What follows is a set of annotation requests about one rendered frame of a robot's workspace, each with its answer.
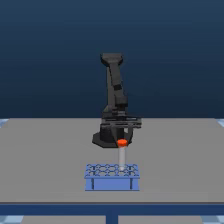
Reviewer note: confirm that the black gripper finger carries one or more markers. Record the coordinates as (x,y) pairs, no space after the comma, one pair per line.
(115,134)
(129,134)

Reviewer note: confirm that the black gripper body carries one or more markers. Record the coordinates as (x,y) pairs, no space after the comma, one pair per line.
(122,121)

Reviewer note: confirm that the dark six-joint robot arm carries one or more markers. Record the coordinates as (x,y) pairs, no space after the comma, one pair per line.
(113,76)

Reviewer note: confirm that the clear centrifuge tube orange cap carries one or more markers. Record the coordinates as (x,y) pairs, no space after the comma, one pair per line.
(122,155)

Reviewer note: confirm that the blue tube rack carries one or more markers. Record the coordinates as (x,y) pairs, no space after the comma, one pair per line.
(111,181)

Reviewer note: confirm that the dark blue table frame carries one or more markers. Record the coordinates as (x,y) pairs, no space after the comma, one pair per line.
(112,210)

